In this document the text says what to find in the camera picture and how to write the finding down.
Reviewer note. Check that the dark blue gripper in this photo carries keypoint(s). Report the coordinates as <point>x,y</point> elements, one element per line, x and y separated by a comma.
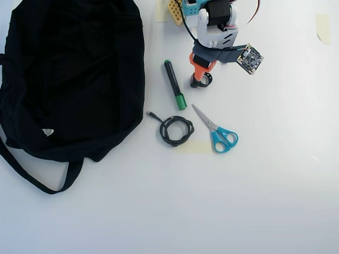
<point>202,64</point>

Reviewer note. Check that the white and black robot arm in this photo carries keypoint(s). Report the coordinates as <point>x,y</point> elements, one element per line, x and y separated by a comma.
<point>219,13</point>

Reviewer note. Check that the black fabric bag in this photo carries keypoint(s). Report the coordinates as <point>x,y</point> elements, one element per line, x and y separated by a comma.
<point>66,79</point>

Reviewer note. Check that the black marker with green cap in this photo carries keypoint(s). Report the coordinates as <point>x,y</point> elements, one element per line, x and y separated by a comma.
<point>173,82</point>

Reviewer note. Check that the beige masking tape strip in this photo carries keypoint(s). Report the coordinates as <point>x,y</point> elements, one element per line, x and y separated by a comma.
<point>162,12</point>
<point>194,147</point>
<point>323,29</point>

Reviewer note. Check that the bare camera circuit board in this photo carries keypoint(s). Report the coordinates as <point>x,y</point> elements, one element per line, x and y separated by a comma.
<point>250,59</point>

